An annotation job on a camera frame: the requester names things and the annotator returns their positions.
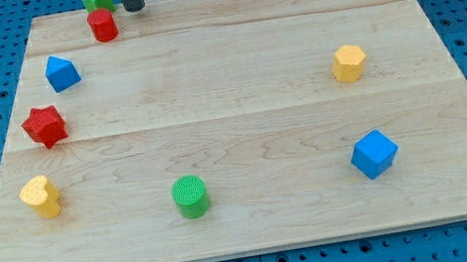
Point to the yellow hexagon block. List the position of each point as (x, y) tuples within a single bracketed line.
[(349, 64)]

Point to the blue triangle block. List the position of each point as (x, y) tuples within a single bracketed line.
[(61, 73)]

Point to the light wooden board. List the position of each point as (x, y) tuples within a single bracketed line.
[(241, 94)]

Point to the green cylinder block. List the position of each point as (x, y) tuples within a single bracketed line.
[(190, 196)]

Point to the blue cube block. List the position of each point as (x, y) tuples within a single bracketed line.
[(374, 154)]

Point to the red cylinder block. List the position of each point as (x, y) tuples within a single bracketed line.
[(102, 25)]

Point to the red star block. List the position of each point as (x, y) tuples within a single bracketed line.
[(45, 126)]

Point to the yellow heart block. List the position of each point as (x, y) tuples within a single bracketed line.
[(42, 196)]

